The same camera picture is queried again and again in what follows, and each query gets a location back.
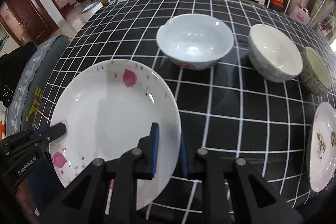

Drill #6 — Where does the large pink petal plate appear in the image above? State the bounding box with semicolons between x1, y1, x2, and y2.
50;59;182;209

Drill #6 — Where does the white bowl red mark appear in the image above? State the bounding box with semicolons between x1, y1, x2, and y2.
156;14;234;71

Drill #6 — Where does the cartoon print plate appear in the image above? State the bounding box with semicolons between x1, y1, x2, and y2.
306;102;335;192

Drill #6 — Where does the cream white bowl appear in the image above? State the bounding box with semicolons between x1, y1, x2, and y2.
248;24;303;83

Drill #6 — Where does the green patterned bowl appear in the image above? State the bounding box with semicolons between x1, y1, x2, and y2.
299;47;332;96

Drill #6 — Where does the grey sofa with cover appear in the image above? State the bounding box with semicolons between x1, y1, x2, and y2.
5;35;70;136

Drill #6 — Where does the black white grid tablecloth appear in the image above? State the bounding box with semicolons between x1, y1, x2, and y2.
35;0;335;206

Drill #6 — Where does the dark wooden door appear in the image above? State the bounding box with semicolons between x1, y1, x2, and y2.
5;0;58;45

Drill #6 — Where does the pink shopping bag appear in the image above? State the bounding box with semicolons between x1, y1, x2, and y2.
289;3;311;25

